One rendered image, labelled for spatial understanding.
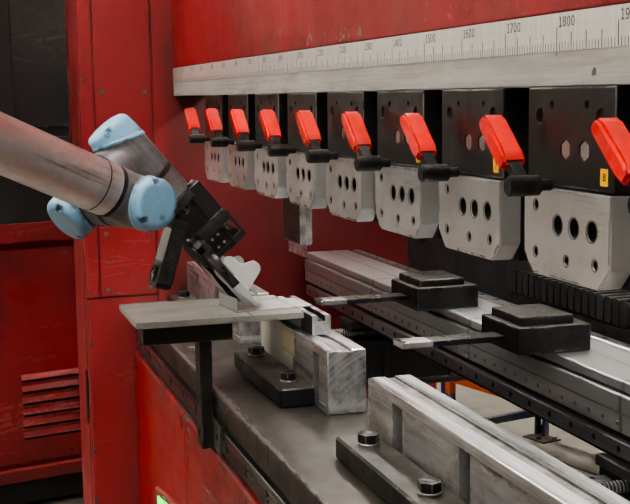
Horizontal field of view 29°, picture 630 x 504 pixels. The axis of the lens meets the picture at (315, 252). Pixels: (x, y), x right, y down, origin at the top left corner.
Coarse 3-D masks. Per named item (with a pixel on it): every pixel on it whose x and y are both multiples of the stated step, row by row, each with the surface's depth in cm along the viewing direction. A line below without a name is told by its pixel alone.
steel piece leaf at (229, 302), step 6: (222, 294) 198; (222, 300) 198; (228, 300) 195; (234, 300) 193; (258, 300) 202; (264, 300) 202; (270, 300) 202; (276, 300) 202; (228, 306) 195; (234, 306) 193; (240, 306) 196; (246, 306) 196; (258, 306) 196; (264, 306) 196; (270, 306) 196; (276, 306) 196; (282, 306) 196; (288, 306) 196; (294, 306) 196; (240, 312) 192
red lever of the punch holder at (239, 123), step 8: (232, 112) 205; (240, 112) 205; (232, 120) 204; (240, 120) 203; (240, 128) 202; (248, 128) 203; (240, 136) 201; (248, 136) 203; (240, 144) 199; (248, 144) 200; (256, 144) 200
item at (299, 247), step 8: (288, 200) 200; (288, 208) 200; (296, 208) 195; (304, 208) 194; (288, 216) 200; (296, 216) 196; (304, 216) 194; (288, 224) 200; (296, 224) 196; (304, 224) 194; (288, 232) 201; (296, 232) 196; (304, 232) 194; (288, 240) 204; (296, 240) 196; (304, 240) 195; (296, 248) 200; (304, 248) 195; (304, 256) 196
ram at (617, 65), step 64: (192, 0) 251; (256, 0) 201; (320, 0) 168; (384, 0) 144; (448, 0) 126; (512, 0) 112; (576, 0) 101; (192, 64) 254; (448, 64) 127; (512, 64) 113; (576, 64) 102
